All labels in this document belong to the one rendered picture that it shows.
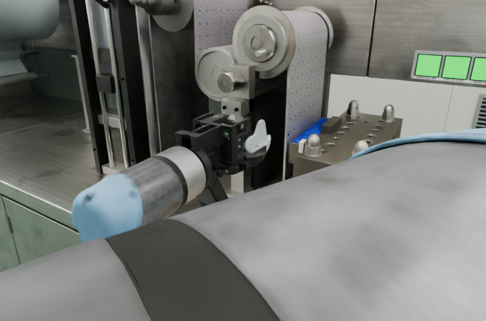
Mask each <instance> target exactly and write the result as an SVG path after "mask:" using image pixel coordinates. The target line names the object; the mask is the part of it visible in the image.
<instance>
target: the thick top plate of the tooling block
mask: <svg viewBox="0 0 486 321"><path fill-rule="evenodd" d="M346 112H347V111H345V112H343V113H342V114H341V115H340V116H339V117H342V119H341V124H340V125H339V126H338V127H337V128H336V129H335V130H333V131H332V132H331V133H330V134H328V133H324V132H321V133H320V134H319V135H318V137H319V138H320V145H321V153H322V154H321V156H320V157H317V158H311V157H307V156H306V155H304V153H297V154H296V155H295V156H294V170H293V178H294V177H297V176H301V175H303V174H307V173H309V172H313V171H316V170H319V169H322V168H325V167H328V166H332V165H335V164H337V163H341V162H344V161H346V160H348V159H349V158H350V157H351V156H352V152H353V151H354V146H355V145H356V143H357V142H359V141H361V140H362V141H365V142H366V143H367V144H368V148H369V147H372V146H374V145H378V144H380V143H382V142H386V141H389V140H393V139H394V137H400V134H401V126H402V121H403V119H400V118H394V120H395V121H394V122H384V121H381V120H380V119H381V117H382V116H379V115H374V114H364V113H359V116H358V117H350V116H346Z"/></svg>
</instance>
